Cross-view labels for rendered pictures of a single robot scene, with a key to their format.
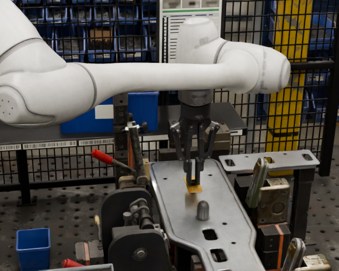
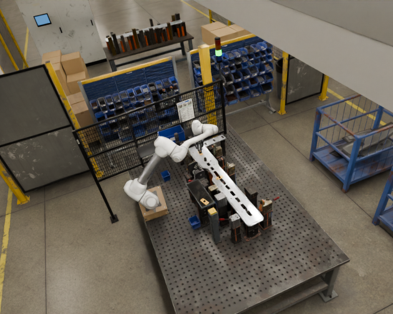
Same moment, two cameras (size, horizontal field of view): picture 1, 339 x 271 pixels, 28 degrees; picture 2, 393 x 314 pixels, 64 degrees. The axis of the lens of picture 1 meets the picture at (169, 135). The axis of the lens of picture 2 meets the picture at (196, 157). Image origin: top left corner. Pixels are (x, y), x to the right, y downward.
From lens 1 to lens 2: 201 cm
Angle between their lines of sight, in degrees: 17
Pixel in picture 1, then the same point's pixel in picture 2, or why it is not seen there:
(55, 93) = (183, 154)
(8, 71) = (174, 153)
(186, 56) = (195, 129)
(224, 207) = (209, 156)
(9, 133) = (150, 150)
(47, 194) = not seen: hidden behind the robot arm
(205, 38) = (198, 125)
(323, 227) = (229, 149)
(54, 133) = not seen: hidden behind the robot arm
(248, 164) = (209, 142)
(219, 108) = not seen: hidden behind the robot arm
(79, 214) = (169, 162)
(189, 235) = (204, 166)
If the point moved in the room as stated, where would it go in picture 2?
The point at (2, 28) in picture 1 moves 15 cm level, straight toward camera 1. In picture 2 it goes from (170, 146) to (178, 154)
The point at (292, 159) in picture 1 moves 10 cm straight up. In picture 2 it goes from (219, 138) to (218, 132)
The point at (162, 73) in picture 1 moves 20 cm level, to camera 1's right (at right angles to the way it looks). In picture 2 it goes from (195, 139) to (213, 134)
